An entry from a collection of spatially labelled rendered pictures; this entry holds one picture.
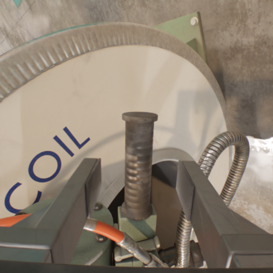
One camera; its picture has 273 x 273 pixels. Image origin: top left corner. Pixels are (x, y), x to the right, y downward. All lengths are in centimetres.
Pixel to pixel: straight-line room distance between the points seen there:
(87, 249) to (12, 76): 25
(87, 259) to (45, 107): 23
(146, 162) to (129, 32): 31
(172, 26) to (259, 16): 39
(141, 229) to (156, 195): 68
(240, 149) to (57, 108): 29
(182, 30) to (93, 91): 77
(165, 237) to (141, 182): 71
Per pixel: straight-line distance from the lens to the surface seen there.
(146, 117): 21
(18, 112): 34
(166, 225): 94
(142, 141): 22
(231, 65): 105
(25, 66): 34
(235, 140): 28
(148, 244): 29
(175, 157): 60
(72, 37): 38
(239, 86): 107
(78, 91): 37
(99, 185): 16
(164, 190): 91
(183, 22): 107
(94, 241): 26
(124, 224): 27
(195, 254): 44
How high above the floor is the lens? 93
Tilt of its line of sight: 30 degrees down
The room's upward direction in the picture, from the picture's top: 131 degrees counter-clockwise
